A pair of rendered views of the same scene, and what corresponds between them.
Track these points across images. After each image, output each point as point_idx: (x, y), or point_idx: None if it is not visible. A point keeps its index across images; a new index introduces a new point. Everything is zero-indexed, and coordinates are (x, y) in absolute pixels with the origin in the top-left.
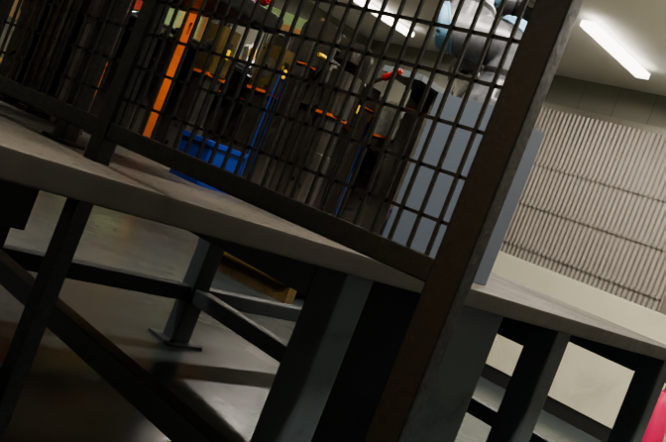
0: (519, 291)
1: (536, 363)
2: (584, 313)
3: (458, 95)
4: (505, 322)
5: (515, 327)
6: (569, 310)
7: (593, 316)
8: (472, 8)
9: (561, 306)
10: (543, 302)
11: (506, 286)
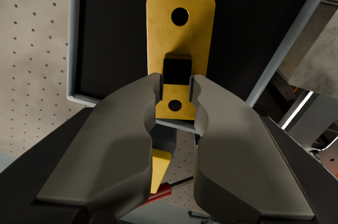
0: (41, 19)
1: None
2: (23, 113)
3: (152, 73)
4: None
5: None
6: (5, 49)
7: (22, 124)
8: None
9: (21, 67)
10: None
11: (53, 11)
